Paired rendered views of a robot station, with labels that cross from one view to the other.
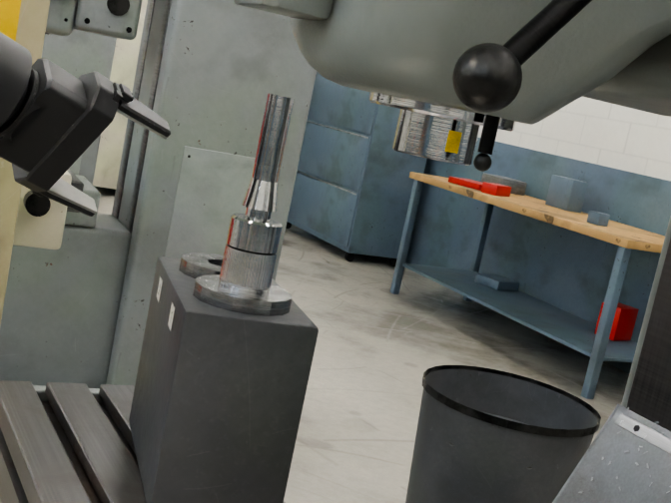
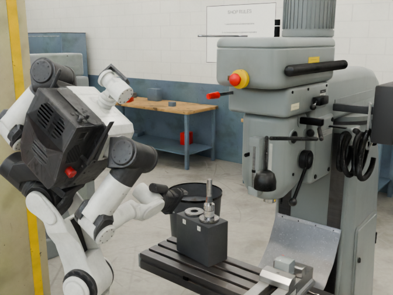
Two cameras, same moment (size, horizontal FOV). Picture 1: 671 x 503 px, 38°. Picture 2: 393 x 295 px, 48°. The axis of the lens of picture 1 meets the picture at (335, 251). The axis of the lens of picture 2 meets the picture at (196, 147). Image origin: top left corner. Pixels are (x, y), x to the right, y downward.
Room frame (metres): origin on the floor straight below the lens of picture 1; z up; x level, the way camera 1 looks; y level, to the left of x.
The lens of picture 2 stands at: (-0.79, 0.83, 1.88)
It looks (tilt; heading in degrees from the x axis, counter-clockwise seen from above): 14 degrees down; 337
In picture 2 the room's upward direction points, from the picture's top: straight up
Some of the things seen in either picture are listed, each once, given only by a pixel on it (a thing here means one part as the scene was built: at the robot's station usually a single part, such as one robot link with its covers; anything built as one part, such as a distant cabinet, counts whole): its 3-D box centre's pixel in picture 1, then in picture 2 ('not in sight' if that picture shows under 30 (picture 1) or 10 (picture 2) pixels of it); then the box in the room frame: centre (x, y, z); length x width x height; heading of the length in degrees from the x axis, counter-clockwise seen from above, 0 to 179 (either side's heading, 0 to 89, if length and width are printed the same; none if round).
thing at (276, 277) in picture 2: not in sight; (277, 277); (0.48, -0.03, 1.01); 0.12 x 0.06 x 0.04; 30
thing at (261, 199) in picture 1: (269, 158); (209, 191); (0.87, 0.08, 1.24); 0.03 x 0.03 x 0.11
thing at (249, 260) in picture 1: (249, 258); (209, 211); (0.87, 0.08, 1.14); 0.05 x 0.05 x 0.06
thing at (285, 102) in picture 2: not in sight; (279, 95); (0.59, -0.08, 1.68); 0.34 x 0.24 x 0.10; 119
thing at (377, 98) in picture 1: (441, 110); not in sight; (0.57, -0.04, 1.31); 0.09 x 0.09 x 0.01
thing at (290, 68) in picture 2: not in sight; (318, 67); (0.46, -0.14, 1.79); 0.45 x 0.04 x 0.04; 119
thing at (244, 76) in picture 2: not in sight; (240, 79); (0.46, 0.16, 1.76); 0.06 x 0.02 x 0.06; 29
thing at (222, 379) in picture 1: (215, 373); (201, 235); (0.92, 0.09, 1.02); 0.22 x 0.12 x 0.20; 18
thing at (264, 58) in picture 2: not in sight; (277, 60); (0.58, -0.06, 1.81); 0.47 x 0.26 x 0.16; 119
